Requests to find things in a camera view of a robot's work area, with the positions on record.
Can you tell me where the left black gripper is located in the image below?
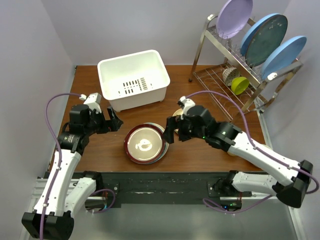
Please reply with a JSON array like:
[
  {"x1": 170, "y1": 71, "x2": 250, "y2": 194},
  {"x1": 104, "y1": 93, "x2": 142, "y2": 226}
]
[{"x1": 84, "y1": 106, "x2": 123, "y2": 136}]

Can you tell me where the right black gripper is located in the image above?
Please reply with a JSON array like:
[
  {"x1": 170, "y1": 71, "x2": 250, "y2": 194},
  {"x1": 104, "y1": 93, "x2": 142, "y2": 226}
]
[{"x1": 161, "y1": 114, "x2": 207, "y2": 144}]

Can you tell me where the watermelon pattern white plate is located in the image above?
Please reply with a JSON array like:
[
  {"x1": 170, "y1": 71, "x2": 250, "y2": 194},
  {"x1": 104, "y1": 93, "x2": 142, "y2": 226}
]
[{"x1": 146, "y1": 122, "x2": 169, "y2": 164}]

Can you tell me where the red rimmed beige plate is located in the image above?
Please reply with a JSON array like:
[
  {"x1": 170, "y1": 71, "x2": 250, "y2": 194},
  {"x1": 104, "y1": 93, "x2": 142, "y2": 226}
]
[{"x1": 123, "y1": 123, "x2": 165, "y2": 165}]

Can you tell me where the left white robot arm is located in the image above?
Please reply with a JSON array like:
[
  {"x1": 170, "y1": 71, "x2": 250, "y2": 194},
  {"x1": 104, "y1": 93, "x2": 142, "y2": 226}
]
[{"x1": 21, "y1": 104, "x2": 123, "y2": 240}]

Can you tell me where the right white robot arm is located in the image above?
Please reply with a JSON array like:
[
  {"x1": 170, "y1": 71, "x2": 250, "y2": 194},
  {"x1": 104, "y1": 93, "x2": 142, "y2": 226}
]
[{"x1": 163, "y1": 105, "x2": 313, "y2": 208}]

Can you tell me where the white plastic bin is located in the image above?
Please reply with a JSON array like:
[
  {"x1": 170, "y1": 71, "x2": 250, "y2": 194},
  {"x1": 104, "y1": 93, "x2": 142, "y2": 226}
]
[{"x1": 97, "y1": 49, "x2": 171, "y2": 112}]

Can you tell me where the small cream floral plate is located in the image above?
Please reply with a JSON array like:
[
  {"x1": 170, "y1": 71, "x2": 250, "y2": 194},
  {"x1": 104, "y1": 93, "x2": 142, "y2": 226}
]
[{"x1": 172, "y1": 108, "x2": 183, "y2": 118}]

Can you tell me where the steel dish rack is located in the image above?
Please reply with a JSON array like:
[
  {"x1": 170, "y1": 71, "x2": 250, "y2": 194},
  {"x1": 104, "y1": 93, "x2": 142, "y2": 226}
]
[{"x1": 188, "y1": 13, "x2": 303, "y2": 114}]

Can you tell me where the patterned white bowl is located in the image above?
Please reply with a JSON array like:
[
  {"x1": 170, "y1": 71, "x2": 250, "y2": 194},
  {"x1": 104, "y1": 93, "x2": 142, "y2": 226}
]
[{"x1": 222, "y1": 67, "x2": 241, "y2": 87}]

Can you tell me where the lime green bowl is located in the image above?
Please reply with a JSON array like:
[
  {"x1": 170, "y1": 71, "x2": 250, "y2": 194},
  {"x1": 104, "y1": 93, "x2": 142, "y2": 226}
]
[{"x1": 231, "y1": 76, "x2": 250, "y2": 95}]

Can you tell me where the light blue plate behind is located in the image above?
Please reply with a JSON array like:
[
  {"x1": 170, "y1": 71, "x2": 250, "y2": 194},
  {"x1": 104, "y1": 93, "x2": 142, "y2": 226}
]
[{"x1": 240, "y1": 13, "x2": 278, "y2": 57}]

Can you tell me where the light blue plate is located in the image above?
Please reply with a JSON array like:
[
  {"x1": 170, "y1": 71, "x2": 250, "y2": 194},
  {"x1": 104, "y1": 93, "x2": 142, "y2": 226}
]
[
  {"x1": 240, "y1": 13, "x2": 278, "y2": 57},
  {"x1": 260, "y1": 35, "x2": 307, "y2": 80}
]

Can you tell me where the lavender plate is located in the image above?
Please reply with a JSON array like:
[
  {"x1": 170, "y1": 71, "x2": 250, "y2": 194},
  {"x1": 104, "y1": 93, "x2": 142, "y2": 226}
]
[{"x1": 216, "y1": 0, "x2": 253, "y2": 39}]

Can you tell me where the dark teal plate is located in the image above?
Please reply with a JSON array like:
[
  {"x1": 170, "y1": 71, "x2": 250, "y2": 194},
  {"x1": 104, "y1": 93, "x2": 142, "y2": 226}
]
[{"x1": 245, "y1": 14, "x2": 288, "y2": 68}]

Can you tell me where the light blue plate front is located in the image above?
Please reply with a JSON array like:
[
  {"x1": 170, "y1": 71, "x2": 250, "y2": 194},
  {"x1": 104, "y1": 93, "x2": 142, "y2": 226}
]
[{"x1": 260, "y1": 35, "x2": 307, "y2": 80}]

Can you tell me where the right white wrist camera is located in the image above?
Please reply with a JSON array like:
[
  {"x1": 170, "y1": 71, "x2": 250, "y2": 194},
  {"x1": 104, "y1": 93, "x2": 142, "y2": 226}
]
[{"x1": 177, "y1": 96, "x2": 196, "y2": 111}]

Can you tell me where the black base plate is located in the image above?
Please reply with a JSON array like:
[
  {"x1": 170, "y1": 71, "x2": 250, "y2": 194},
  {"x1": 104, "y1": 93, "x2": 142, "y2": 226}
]
[{"x1": 85, "y1": 172, "x2": 257, "y2": 209}]

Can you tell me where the aluminium rail frame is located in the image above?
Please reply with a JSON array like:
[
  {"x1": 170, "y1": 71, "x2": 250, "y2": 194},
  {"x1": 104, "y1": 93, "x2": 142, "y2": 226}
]
[{"x1": 18, "y1": 174, "x2": 307, "y2": 240}]

